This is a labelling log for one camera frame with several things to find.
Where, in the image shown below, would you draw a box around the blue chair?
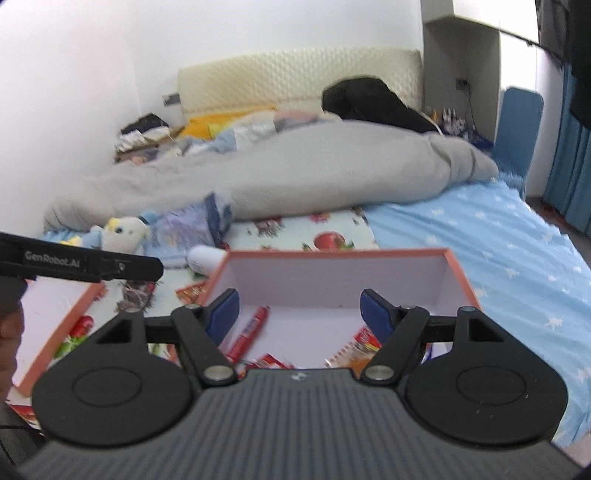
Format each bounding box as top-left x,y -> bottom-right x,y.
491,87 -> 544,185

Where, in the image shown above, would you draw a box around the orange white snack packet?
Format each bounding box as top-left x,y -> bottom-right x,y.
325,325 -> 386,370

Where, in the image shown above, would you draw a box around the red sausage stick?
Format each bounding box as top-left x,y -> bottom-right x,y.
226,305 -> 271,365

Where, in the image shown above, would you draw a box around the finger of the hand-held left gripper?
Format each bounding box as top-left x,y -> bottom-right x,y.
104,253 -> 164,282

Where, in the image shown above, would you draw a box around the blue white plastic bag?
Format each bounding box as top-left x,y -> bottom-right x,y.
147,191 -> 234,269

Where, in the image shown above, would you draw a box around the black clothing pile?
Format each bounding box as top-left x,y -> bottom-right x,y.
322,78 -> 441,134

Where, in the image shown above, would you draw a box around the yellow pillow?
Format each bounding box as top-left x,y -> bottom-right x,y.
178,111 -> 278,139

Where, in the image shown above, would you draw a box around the orange cardboard box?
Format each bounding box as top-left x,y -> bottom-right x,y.
201,248 -> 483,370

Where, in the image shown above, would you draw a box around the grey duvet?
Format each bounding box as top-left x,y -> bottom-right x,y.
43,122 -> 499,232

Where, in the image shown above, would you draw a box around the white cloth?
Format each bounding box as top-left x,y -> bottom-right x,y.
115,131 -> 153,151

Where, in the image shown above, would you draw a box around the red yellow snack packet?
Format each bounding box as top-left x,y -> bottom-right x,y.
174,282 -> 212,306

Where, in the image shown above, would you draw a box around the cream padded headboard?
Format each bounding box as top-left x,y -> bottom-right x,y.
177,47 -> 424,125

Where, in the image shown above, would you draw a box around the white bedside cabinet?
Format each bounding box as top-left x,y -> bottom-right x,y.
421,0 -> 543,139

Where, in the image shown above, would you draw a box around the group of small bottles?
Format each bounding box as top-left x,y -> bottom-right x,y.
427,107 -> 476,134

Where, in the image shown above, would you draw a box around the brown cardboard box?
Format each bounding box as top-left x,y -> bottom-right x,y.
113,126 -> 186,164

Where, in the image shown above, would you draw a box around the black cloth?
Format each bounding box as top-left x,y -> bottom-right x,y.
121,113 -> 169,134

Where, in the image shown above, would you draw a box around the blue curtain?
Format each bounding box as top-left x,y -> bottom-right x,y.
542,60 -> 591,238

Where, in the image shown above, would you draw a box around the hanging dark clothes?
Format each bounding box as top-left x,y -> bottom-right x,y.
534,0 -> 591,134

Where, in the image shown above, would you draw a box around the person's left hand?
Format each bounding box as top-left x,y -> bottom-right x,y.
0,305 -> 25,407

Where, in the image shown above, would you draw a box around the black power cable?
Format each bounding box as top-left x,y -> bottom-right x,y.
464,85 -> 476,134

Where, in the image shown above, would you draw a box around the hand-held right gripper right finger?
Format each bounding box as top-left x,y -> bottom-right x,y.
360,288 -> 508,386

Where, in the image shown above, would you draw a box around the fruit printed mat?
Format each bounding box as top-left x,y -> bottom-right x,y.
9,205 -> 379,430

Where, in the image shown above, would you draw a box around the white blue plush toy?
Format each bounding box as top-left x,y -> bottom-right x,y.
60,216 -> 151,252

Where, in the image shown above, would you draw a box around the red white snack tube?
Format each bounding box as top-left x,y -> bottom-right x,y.
186,246 -> 230,278

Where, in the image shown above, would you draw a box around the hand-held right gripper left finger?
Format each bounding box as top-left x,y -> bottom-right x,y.
92,288 -> 241,387

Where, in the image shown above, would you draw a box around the orange box lid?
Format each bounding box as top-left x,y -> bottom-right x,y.
10,276 -> 108,398

